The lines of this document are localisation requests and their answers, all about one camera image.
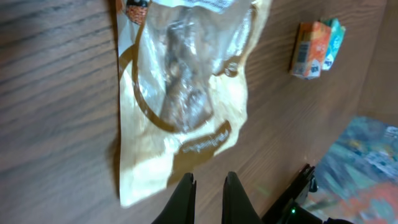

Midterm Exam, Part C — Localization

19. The orange tissue pack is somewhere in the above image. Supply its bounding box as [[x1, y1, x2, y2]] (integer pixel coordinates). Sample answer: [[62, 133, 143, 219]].
[[289, 21, 331, 80]]

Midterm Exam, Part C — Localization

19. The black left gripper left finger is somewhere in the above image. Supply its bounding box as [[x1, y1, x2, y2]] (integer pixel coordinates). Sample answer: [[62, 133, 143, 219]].
[[152, 173, 197, 224]]

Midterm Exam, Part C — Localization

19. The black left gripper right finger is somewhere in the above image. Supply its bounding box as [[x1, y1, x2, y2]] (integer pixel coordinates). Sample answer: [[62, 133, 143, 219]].
[[221, 172, 263, 224]]

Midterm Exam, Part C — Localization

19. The teal white tissue pack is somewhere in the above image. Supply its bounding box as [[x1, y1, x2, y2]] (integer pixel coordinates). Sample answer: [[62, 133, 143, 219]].
[[321, 18, 346, 71]]

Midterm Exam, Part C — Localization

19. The beige brown bag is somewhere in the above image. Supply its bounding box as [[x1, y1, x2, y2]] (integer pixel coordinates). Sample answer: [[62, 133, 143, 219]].
[[116, 0, 272, 208]]

